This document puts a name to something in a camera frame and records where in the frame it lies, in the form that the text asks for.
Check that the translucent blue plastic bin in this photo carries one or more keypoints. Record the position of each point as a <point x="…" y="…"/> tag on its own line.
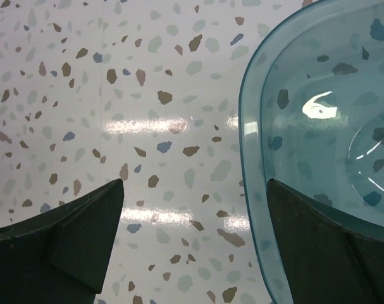
<point x="311" y="115"/>

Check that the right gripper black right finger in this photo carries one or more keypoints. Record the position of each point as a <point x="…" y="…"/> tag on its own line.
<point x="328" y="255"/>

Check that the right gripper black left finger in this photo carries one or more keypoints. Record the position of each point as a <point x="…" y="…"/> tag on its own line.
<point x="62" y="255"/>

